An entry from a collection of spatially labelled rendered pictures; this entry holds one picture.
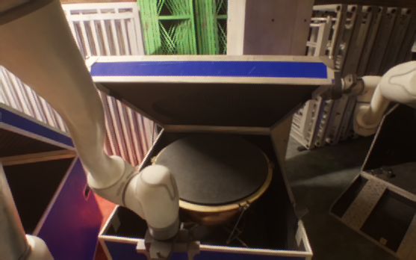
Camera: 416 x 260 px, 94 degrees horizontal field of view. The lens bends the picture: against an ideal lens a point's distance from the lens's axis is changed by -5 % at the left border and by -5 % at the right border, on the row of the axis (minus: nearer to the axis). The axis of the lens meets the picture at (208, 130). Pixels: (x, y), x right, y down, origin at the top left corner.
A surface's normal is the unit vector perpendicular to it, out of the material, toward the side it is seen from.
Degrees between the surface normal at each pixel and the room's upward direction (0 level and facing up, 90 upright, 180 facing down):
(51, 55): 105
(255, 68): 52
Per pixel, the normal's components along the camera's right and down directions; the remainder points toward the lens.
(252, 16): 0.29, 0.45
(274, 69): -0.08, -0.16
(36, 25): 0.84, 0.44
